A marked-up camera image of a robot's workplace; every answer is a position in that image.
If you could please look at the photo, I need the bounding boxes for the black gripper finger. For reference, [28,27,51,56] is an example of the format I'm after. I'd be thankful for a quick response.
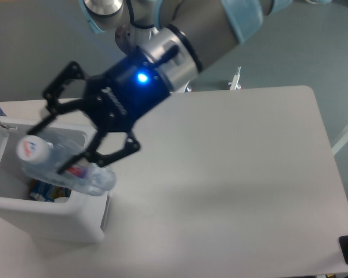
[27,61,96,135]
[57,126,140,174]

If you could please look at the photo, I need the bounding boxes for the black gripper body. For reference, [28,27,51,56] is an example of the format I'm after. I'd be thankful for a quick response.
[84,50,171,133]

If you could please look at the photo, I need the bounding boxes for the clear plastic water bottle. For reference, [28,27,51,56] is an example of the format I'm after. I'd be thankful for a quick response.
[16,131,116,196]

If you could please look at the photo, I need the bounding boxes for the white plastic wrapper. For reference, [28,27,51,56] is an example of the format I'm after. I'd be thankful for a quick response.
[54,197,69,204]

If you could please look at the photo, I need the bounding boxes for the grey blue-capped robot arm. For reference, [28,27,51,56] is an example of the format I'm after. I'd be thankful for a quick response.
[28,1,289,174]

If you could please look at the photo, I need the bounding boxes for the white open trash can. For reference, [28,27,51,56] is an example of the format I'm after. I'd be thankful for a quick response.
[0,116,115,243]

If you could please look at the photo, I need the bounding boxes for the blue yellow snack packet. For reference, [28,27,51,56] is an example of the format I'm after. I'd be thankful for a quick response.
[28,179,71,203]

